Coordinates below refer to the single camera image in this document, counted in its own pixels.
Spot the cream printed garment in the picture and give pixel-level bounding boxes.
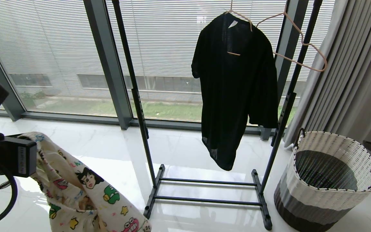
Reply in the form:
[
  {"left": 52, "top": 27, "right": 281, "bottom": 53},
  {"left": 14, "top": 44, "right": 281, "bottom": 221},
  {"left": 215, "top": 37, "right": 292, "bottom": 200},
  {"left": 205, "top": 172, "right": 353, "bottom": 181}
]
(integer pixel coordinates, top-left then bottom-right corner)
[{"left": 18, "top": 131, "right": 152, "bottom": 232}]

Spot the white laundry basket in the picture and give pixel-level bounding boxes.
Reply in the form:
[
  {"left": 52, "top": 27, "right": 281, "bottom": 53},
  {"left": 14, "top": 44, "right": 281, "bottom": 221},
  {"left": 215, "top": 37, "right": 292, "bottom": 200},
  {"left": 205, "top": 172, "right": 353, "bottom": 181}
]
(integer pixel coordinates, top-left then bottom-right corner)
[{"left": 273, "top": 128, "right": 371, "bottom": 232}]

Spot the black garment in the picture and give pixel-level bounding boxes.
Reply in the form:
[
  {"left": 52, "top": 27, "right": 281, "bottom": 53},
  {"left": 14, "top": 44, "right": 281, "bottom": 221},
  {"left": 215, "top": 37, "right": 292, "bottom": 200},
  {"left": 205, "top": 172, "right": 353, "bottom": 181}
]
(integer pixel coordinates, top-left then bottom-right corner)
[{"left": 191, "top": 12, "right": 279, "bottom": 171}]

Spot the pink clothes hanger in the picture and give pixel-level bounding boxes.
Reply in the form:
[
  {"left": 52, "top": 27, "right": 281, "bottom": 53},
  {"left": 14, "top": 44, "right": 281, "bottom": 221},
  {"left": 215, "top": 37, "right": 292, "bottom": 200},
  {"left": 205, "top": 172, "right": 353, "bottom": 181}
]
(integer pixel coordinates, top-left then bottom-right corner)
[
  {"left": 256, "top": 0, "right": 328, "bottom": 72},
  {"left": 226, "top": 0, "right": 253, "bottom": 56}
]

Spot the beige curtain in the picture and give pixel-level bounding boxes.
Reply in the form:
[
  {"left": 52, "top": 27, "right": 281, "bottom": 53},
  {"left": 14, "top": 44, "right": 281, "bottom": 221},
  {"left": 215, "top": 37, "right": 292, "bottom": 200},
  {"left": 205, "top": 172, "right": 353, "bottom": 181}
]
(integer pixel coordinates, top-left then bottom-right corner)
[{"left": 284, "top": 0, "right": 371, "bottom": 158}]

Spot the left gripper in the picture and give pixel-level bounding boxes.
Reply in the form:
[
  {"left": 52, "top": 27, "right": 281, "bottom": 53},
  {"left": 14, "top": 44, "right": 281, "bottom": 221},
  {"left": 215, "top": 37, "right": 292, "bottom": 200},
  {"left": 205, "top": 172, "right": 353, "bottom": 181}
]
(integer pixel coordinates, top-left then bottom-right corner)
[{"left": 0, "top": 127, "right": 38, "bottom": 185}]

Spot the window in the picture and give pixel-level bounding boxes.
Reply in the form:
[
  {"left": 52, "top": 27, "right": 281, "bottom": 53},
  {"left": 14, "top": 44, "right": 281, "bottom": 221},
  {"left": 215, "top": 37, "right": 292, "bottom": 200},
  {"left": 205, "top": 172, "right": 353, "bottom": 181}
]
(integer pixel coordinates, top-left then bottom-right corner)
[{"left": 0, "top": 0, "right": 335, "bottom": 140}]

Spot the black clothes rack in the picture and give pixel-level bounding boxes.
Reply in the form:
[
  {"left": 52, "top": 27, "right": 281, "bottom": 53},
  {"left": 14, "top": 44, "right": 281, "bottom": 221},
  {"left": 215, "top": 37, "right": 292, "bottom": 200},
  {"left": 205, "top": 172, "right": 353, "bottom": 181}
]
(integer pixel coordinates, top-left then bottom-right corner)
[{"left": 111, "top": 0, "right": 324, "bottom": 231}]

